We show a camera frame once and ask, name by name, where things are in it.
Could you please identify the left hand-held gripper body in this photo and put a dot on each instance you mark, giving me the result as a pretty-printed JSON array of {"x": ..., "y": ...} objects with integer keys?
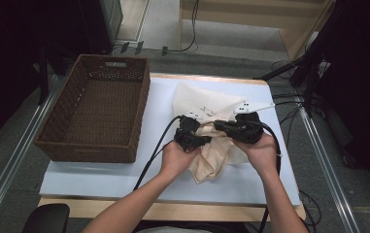
[{"x": 187, "y": 139}]

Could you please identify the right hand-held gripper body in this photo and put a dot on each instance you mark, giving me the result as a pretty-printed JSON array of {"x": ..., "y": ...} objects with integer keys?
[{"x": 249, "y": 129}]

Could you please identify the white mesh laundry bag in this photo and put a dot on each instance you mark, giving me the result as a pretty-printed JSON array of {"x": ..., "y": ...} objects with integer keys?
[{"x": 192, "y": 97}]

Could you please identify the brown wicker basket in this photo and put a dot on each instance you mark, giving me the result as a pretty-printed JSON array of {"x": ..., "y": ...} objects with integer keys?
[{"x": 75, "y": 144}]

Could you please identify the person's left hand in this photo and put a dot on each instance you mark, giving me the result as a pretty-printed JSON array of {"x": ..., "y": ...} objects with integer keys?
[{"x": 176, "y": 160}]

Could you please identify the person's right hand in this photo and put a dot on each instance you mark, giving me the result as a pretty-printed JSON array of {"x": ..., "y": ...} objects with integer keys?
[{"x": 260, "y": 155}]

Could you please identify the wooden table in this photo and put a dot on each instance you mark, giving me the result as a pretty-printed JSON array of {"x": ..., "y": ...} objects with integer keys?
[{"x": 185, "y": 212}]

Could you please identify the black power plug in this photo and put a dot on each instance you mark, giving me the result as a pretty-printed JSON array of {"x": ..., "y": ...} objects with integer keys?
[
  {"x": 124, "y": 47},
  {"x": 164, "y": 50},
  {"x": 139, "y": 47}
]

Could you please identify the white table mat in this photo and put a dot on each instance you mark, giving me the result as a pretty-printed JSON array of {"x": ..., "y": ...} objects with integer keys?
[{"x": 108, "y": 178}]

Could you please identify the black tripod stand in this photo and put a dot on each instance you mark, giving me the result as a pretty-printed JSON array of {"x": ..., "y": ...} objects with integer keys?
[{"x": 310, "y": 61}]

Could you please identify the person's grey shirt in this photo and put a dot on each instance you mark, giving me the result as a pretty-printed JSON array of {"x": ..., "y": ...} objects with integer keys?
[{"x": 173, "y": 230}]

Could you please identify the light wooden shelf unit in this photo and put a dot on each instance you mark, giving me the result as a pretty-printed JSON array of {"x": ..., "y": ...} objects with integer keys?
[{"x": 296, "y": 39}]

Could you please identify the dark curtain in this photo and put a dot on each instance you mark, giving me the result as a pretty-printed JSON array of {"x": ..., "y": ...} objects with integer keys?
[
  {"x": 11, "y": 64},
  {"x": 363, "y": 81}
]

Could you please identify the dark cabinet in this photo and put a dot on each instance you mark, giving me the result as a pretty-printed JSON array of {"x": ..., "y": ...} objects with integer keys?
[{"x": 98, "y": 22}]

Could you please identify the black metal stand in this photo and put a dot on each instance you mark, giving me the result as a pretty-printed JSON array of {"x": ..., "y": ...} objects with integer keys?
[{"x": 42, "y": 77}]

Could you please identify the black chair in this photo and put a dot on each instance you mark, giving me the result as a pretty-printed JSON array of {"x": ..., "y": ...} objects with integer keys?
[{"x": 45, "y": 218}]

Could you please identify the metal floor rail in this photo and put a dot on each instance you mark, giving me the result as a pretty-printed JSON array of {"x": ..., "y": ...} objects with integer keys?
[
  {"x": 328, "y": 174},
  {"x": 14, "y": 149}
]

